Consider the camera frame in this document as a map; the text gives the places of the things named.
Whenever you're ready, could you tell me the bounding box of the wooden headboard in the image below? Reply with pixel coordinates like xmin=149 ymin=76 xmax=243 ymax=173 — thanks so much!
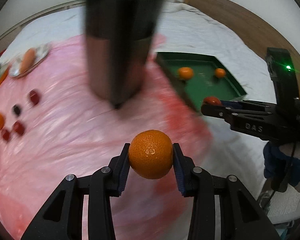
xmin=184 ymin=0 xmax=300 ymax=91

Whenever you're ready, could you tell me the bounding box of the pink plastic sheet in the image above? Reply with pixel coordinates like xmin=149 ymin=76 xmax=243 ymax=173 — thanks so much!
xmin=0 ymin=35 xmax=212 ymax=239

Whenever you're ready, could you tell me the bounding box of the striped white plate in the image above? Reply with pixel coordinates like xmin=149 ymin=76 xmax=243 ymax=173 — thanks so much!
xmin=8 ymin=43 xmax=51 ymax=79

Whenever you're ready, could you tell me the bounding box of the red apple back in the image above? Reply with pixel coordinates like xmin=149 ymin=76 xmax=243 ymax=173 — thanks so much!
xmin=29 ymin=89 xmax=40 ymax=106

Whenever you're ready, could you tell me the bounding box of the black electric kettle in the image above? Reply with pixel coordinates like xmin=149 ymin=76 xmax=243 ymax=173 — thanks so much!
xmin=84 ymin=0 xmax=165 ymax=108

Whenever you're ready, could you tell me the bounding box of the small orange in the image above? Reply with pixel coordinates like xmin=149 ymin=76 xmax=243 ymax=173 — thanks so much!
xmin=214 ymin=68 xmax=226 ymax=79

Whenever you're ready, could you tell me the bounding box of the dark plum back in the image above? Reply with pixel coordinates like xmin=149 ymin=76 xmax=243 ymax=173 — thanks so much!
xmin=12 ymin=105 xmax=21 ymax=116

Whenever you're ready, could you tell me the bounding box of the person right hand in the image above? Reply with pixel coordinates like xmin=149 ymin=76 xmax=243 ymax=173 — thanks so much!
xmin=263 ymin=141 xmax=300 ymax=187

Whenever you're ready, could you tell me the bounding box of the carrot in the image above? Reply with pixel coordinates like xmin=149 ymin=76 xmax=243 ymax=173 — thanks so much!
xmin=19 ymin=48 xmax=36 ymax=74

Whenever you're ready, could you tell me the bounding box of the green tray box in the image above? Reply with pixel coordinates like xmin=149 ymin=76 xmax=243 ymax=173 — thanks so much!
xmin=156 ymin=51 xmax=247 ymax=112

